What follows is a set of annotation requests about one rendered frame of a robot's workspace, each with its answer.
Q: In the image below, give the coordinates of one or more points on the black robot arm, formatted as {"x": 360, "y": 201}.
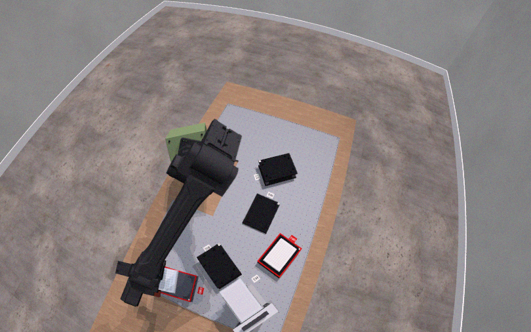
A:
{"x": 204, "y": 167}

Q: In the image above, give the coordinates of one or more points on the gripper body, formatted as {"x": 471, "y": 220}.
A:
{"x": 155, "y": 289}

